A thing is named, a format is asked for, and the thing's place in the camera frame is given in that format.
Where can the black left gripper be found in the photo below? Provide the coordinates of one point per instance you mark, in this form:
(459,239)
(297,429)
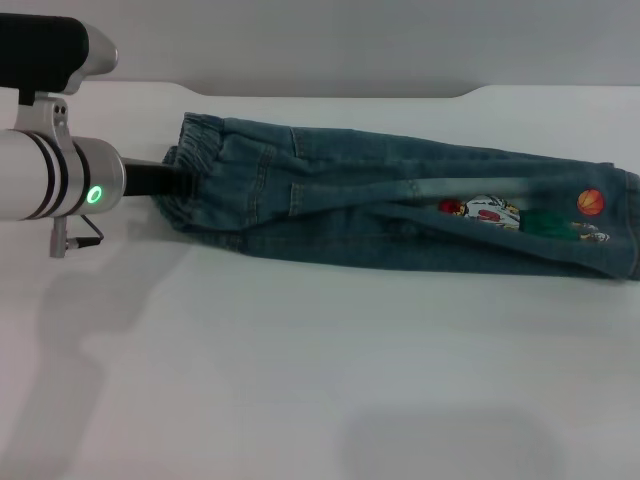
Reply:
(147,179)

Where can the blue denim shorts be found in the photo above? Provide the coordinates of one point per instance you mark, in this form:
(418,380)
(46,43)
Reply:
(400,210)

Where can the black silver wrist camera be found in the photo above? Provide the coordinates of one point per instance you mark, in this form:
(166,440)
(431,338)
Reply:
(40,55)

